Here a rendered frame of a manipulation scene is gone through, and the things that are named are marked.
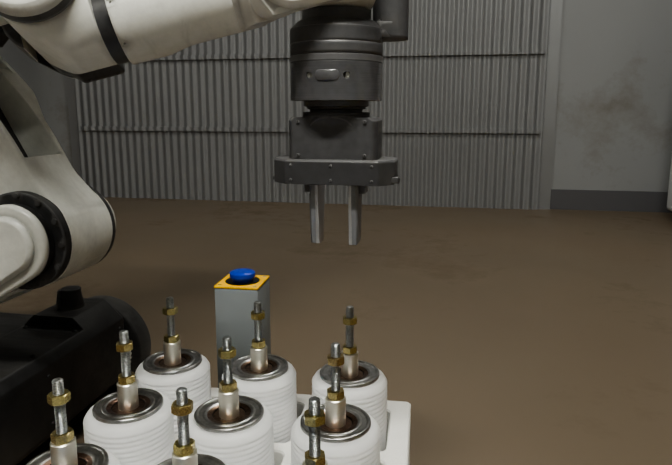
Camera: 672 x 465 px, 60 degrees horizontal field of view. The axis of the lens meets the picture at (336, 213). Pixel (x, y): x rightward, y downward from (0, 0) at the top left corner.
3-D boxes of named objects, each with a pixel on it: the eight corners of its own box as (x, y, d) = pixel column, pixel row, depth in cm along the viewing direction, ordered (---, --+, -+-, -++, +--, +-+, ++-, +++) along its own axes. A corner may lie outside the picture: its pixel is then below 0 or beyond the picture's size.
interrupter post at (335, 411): (334, 417, 64) (334, 389, 63) (351, 424, 62) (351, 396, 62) (319, 426, 62) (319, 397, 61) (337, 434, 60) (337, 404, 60)
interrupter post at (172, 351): (181, 359, 78) (179, 336, 78) (183, 366, 76) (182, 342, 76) (162, 362, 78) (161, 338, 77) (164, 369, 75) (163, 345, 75)
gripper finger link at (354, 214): (347, 246, 57) (348, 183, 56) (353, 239, 60) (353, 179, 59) (364, 247, 56) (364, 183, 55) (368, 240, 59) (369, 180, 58)
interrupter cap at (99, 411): (77, 422, 63) (77, 416, 62) (117, 390, 70) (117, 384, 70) (141, 430, 61) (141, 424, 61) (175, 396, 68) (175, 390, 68)
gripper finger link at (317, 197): (324, 238, 60) (324, 178, 59) (317, 245, 57) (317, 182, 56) (309, 237, 61) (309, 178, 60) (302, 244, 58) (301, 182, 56)
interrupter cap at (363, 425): (331, 401, 67) (331, 395, 67) (384, 423, 62) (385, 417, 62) (285, 428, 61) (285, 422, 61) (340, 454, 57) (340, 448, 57)
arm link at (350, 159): (260, 185, 54) (257, 53, 52) (288, 174, 63) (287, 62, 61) (395, 189, 52) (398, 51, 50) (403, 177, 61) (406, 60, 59)
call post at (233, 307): (219, 471, 94) (212, 288, 89) (233, 447, 101) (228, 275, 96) (262, 476, 93) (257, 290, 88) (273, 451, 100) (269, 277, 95)
